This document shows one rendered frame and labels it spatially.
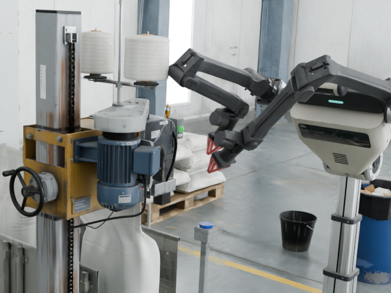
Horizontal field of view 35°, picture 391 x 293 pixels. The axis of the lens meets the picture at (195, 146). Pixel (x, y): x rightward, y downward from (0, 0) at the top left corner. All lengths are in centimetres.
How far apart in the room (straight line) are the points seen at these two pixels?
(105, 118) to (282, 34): 885
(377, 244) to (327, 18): 689
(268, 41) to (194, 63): 894
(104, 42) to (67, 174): 53
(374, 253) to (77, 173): 270
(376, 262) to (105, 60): 274
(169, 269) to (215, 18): 721
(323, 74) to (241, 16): 858
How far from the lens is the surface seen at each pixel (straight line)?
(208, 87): 234
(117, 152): 216
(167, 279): 308
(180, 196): 574
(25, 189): 225
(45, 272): 246
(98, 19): 795
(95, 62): 240
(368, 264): 454
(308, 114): 253
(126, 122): 211
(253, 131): 226
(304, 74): 204
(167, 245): 302
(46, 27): 225
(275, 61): 1107
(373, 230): 444
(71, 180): 227
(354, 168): 264
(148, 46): 221
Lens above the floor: 176
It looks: 12 degrees down
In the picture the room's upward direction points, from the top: 3 degrees clockwise
